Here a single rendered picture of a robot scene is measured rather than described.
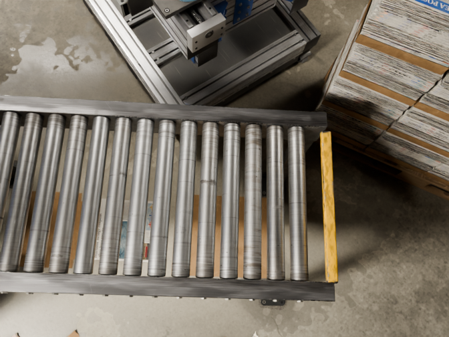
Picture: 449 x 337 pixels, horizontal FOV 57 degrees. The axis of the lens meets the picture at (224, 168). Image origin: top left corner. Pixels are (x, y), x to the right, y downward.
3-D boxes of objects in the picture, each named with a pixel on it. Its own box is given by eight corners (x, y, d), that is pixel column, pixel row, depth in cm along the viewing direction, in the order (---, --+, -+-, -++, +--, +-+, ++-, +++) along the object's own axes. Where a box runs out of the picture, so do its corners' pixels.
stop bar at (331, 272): (330, 133, 125) (332, 131, 123) (337, 283, 112) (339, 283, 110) (319, 132, 125) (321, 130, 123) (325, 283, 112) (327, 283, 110)
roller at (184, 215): (201, 121, 126) (190, 115, 123) (193, 281, 113) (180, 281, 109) (189, 124, 129) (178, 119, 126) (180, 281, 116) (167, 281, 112)
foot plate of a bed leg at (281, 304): (286, 277, 190) (287, 277, 189) (287, 310, 186) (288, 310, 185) (258, 276, 190) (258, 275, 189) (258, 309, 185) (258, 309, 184)
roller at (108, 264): (133, 120, 128) (131, 114, 123) (117, 279, 114) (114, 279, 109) (117, 120, 127) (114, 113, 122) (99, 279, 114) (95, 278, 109)
